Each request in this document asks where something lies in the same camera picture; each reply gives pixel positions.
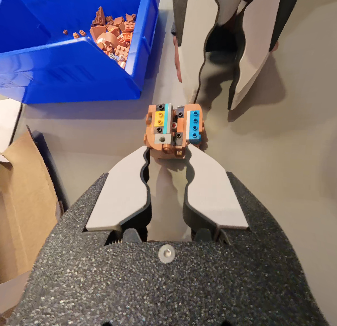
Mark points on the white metal stand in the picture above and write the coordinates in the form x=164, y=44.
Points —
x=8, y=123

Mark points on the printed cardboard box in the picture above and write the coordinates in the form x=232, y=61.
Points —
x=26, y=210

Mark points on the blue plastic bin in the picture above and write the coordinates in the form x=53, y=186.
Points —
x=52, y=68

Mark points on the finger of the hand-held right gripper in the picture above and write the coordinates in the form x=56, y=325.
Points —
x=197, y=20
x=260, y=36

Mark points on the pile of brown toy bricks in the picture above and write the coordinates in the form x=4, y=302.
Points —
x=113, y=33

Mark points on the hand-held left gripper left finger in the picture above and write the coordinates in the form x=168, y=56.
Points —
x=118, y=199

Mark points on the colourful toy brick model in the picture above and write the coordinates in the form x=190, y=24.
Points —
x=174, y=128

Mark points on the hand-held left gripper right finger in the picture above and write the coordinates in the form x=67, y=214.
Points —
x=216, y=199

